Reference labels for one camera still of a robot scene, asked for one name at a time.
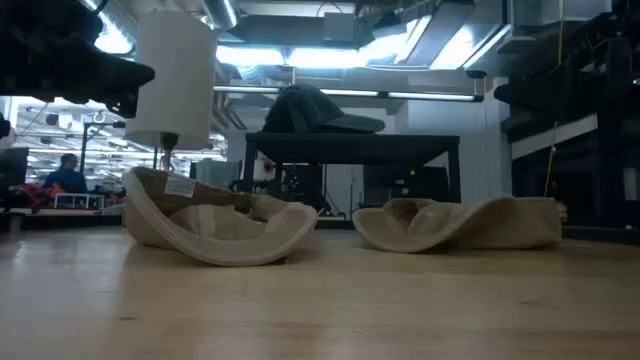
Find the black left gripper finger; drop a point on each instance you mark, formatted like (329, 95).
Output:
(122, 104)
(127, 79)

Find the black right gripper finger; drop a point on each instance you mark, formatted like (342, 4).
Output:
(530, 107)
(525, 86)

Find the beige cap with white label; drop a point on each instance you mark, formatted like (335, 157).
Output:
(225, 235)

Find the dark green cap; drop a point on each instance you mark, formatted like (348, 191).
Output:
(310, 112)

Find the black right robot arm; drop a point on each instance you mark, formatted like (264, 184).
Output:
(615, 40)

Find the white shade wooden base lamp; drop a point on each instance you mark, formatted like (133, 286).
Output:
(172, 80)

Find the black pole stand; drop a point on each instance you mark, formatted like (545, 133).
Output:
(84, 160)

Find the person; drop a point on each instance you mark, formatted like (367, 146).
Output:
(66, 180)

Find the long ceiling tube light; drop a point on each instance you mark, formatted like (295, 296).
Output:
(430, 96)

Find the dark monitor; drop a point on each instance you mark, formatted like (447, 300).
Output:
(12, 167)

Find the small colourful figurine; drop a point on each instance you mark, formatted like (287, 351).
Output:
(563, 212)

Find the grey cloth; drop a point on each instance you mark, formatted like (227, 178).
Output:
(215, 172)

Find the red cloth pile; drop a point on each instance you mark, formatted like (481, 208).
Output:
(37, 196)

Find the black equipment cabinet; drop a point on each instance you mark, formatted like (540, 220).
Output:
(400, 187)

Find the black perforated metal stand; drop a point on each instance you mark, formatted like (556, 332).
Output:
(350, 147)

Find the silver air duct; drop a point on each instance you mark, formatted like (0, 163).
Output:
(220, 12)

